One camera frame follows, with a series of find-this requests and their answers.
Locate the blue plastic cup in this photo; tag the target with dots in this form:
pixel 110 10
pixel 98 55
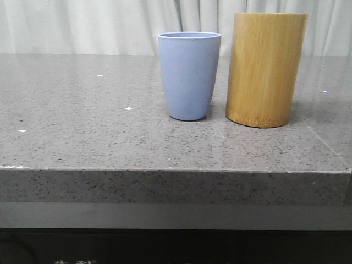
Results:
pixel 189 63

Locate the bamboo cylindrical holder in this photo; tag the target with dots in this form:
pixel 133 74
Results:
pixel 264 65

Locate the white curtain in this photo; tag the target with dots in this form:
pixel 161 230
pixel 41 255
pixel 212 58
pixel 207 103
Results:
pixel 132 27

